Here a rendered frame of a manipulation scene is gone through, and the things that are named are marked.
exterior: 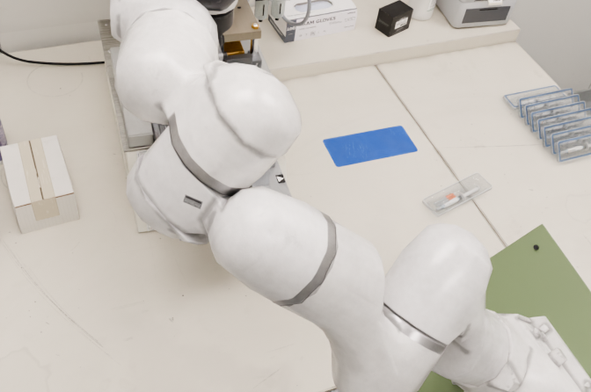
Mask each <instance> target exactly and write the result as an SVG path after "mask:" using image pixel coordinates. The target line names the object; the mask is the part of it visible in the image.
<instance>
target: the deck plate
mask: <svg viewBox="0 0 591 392"><path fill-rule="evenodd" d="M110 21H111V19H102V20H98V29H99V33H100V38H101V42H102V47H103V51H104V56H105V60H106V68H107V73H108V77H109V82H110V85H111V90H112V94H113V102H114V107H115V111H116V116H117V121H118V125H119V130H120V138H121V142H122V147H123V151H124V153H126V152H131V151H137V150H144V149H149V148H150V147H151V146H152V145H146V146H140V147H133V148H130V147H129V146H128V139H127V136H126V131H125V127H124V122H123V118H122V114H121V109H120V102H119V98H118V94H117V91H116V90H115V87H114V82H115V81H114V76H113V66H112V59H111V52H110V48H111V47H119V46H120V44H121V42H119V41H118V40H116V39H115V38H114V37H113V36H112V33H111V25H110Z"/></svg>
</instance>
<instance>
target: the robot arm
mask: <svg viewBox="0 0 591 392"><path fill-rule="evenodd" d="M237 2H238V0H110V19H111V21H110V25H111V33H112V36H113V37H114V38H115V39H116V40H118V41H119V42H121V44H120V51H119V55H118V61H117V66H116V74H115V82H114V87H115V90H116V91H117V94H118V96H119V98H120V101H121V103H122V105H123V107H124V108H126V109H127V110H128V111H130V112H131V113H132V114H134V116H136V117H137V118H138V119H139V120H142V121H146V122H151V123H157V124H162V125H169V126H168V127H167V128H166V129H165V130H164V131H163V133H161V135H160V136H159V137H158V138H157V140H156V141H155V142H154V143H153V144H152V146H151V147H150V148H149V149H148V151H147V152H146V153H145V154H143V155H142V156H139V157H138V158H137V160H136V161H135V164H134V166H133V168H132V169H131V171H130V172H129V174H128V177H127V191H126V194H127V196H128V201H129V204H130V205H131V207H132V208H133V209H134V210H135V212H136V213H137V214H138V216H139V217H140V219H141V220H142V221H143V222H145V223H146V224H147V225H149V226H150V227H152V228H153V229H154V230H155V231H157V232H158V233H160V234H162V235H165V236H168V237H170V238H174V239H181V240H182V241H183V242H187V243H193V244H207V243H208V242H210V246H211V250H212V251H213V254H214V256H215V260H216V262H217V263H218V264H219V265H221V266H222V267H223V268H224V269H226V270H227V271H228V272H229V273H231V274H232V275H233V276H234V277H236V278H237V279H238V280H239V281H241V282H242V283H243V284H244V285H245V286H247V287H248V288H249V289H251V290H252V291H254V292H256V293H257V294H260V295H262V296H264V297H265V298H267V299H268V300H270V301H272V302H273V303H275V304H277V305H279V306H280V307H282V308H284V309H286V310H288V311H290V312H292V313H294V314H296V315H298V316H300V317H302V318H304V319H306V320H308V321H310V322H312V323H314V324H315V325H316V326H317V327H318V328H319V329H321V330H322V331H323V332H324V334H325V335H326V337H327V338H328V340H329V343H330V347H331V350H332V378H333V382H334V384H335V386H336V388H337V389H338V391H339V392H417V391H419V389H420V387H421V386H422V384H423V383H424V381H425V380H426V378H427V377H428V376H429V374H430V373H431V371H433V372H435V373H437V374H439V375H441V376H443V377H444V378H447V379H450V380H451V381H452V384H453V385H457V386H459V387H460V388H461V389H463V390H464V392H591V379H590V377H589V376H588V375H587V373H586V371H585V370H584V369H583V367H582V366H581V365H580V363H579V361H578V360H577V359H576V358H575V357H574V355H573V354H572V352H571V351H570V350H569V348H568V347H567V345H566V344H565V342H564V341H563V339H562V338H561V337H560V335H559V334H558V333H557V332H556V330H555V329H554V328H553V326H552V325H551V323H550V322H549V320H548V319H547V318H546V316H538V317H531V318H527V317H526V316H521V315H519V314H497V313H496V312H494V311H491V310H489V309H485V291H486V288H487V285H488V282H489V279H490V277H491V273H492V270H493V267H492V263H491V260H490V258H489V254H488V251H487V249H486V247H485V246H484V245H483V244H482V243H481V242H480V241H479V240H478V239H477V238H476V237H475V236H474V235H473V234H472V233H471V232H470V231H468V230H466V229H462V228H460V227H458V226H457V225H454V224H447V223H436V224H431V225H427V226H426V227H425V228H424V229H423V230H422V231H421V232H420V233H419V234H418V235H417V236H416V237H415V238H414V239H413V240H412V241H411V242H410V243H409V244H408V245H407V246H406V247H405V248H404V249H403V250H402V251H401V253H400V254H399V256H398V258H397V259H396V260H395V262H394V263H393V265H392V266H391V268H390V269H389V271H388V272H387V273H386V275H385V276H384V271H383V261H382V258H381V256H380V255H379V253H378V251H377V250H376V248H375V246H374V245H373V244H372V243H371V242H370V241H369V240H367V239H365V238H363V237H362V236H359V235H357V234H356V233H354V232H353V231H351V230H350V229H347V228H345V227H344V226H342V225H340V224H338V223H337V222H335V221H333V220H332V219H331V218H330V216H329V215H327V214H324V213H323V212H321V211H319V210H318V209H316V208H314V207H313V206H311V205H309V204H307V203H306V202H304V201H301V200H298V199H295V198H292V197H290V196H288V195H285V194H283V193H280V192H276V191H274V190H271V189H269V188H266V187H264V186H255V187H252V184H253V183H255V182H256V181H257V180H258V179H259V178H260V177H262V176H263V174H264V173H265V172H266V171H267V170H268V169H269V168H270V167H271V166H272V165H273V164H274V163H275V162H276V161H277V160H278V159H279V158H280V157H281V156H283V155H284V154H286V153H287V152H288V150H289V149H290V147H291V146H292V145H293V143H294V142H295V140H296V138H297V137H298V135H299V134H300V133H301V129H302V118H301V113H300V111H299V109H298V107H297V105H296V102H295V101H294V99H293V97H292V94H291V92H290V91H289V90H288V88H287V87H286V86H285V85H284V84H283V83H281V82H280V81H279V80H278V79H277V78H276V77H275V76H274V75H273V74H271V73H269V72H267V71H264V70H263V69H260V68H258V67H256V66H254V65H248V64H243V63H237V62H234V63H227V57H228V54H227V52H224V50H223V45H224V35H223V33H225V32H226V31H228V30H229V29H230V28H231V26H232V24H233V13H234V8H235V7H236V5H237Z"/></svg>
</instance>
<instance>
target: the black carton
mask: <svg viewBox="0 0 591 392"><path fill-rule="evenodd" d="M412 13H413V8H412V7H410V6H409V5H407V4H405V3H404V2H402V1H401V0H397V1H396V2H394V3H391V4H388V5H385V6H384V7H382V8H379V11H378V15H377V19H376V26H375V29H377V30H378V31H380V32H381V33H383V34H384V35H386V36H387V37H388V38H389V37H390V36H393V35H395V34H397V33H400V32H402V31H404V30H406V29H408V28H409V25H410V22H411V18H412Z"/></svg>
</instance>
